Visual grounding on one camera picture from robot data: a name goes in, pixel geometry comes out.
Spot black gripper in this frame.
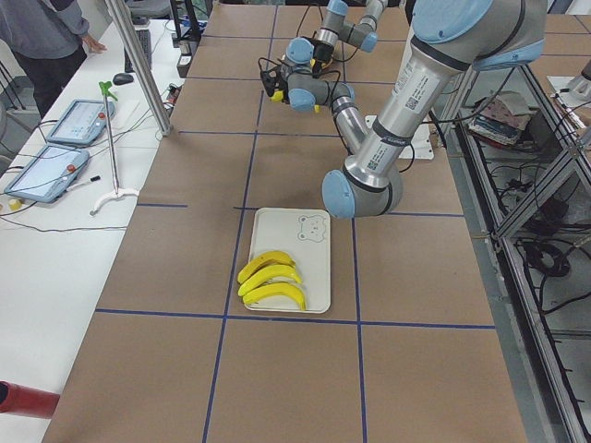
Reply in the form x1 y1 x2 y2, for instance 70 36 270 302
259 66 288 100
308 38 334 74

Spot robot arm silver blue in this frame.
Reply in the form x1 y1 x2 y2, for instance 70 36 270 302
260 1 547 219
311 0 388 74

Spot white bear tray plate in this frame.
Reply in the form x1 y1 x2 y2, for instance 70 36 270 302
238 208 331 314

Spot black box white label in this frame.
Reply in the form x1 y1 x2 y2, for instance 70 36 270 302
176 40 199 78

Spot black keyboard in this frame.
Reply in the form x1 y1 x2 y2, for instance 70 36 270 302
124 29 152 73

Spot black computer mouse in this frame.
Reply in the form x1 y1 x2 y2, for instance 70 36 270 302
112 72 134 86

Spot white grabber stick green tip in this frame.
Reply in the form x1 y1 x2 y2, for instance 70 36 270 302
90 81 139 216

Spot stack of folded cloths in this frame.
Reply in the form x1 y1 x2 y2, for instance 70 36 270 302
467 91 535 146

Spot upper teach pendant tablet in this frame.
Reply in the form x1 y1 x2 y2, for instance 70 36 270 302
46 99 115 147

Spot teach pendant tablet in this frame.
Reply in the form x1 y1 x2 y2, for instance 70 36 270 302
5 143 90 203
46 99 115 147

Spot black marker pen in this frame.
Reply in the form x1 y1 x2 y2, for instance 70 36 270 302
66 175 102 192

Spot person in dark trousers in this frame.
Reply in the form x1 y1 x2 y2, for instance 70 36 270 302
1 0 106 117

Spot lower teach pendant tablet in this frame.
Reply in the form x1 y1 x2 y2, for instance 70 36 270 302
5 143 90 203

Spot red cylinder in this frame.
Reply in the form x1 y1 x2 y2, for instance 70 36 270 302
1 381 60 419

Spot white camera stand pole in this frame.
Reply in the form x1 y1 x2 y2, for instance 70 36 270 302
364 114 436 161

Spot aluminium frame post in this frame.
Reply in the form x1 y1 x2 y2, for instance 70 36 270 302
105 0 172 137

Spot black cable bundle floor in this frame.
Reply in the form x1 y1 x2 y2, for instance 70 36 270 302
517 239 571 277

